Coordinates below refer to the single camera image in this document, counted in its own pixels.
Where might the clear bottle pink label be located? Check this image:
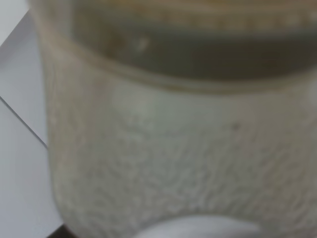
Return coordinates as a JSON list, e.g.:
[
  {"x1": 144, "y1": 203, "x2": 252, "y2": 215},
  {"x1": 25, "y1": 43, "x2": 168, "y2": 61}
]
[{"x1": 29, "y1": 0, "x2": 317, "y2": 238}]

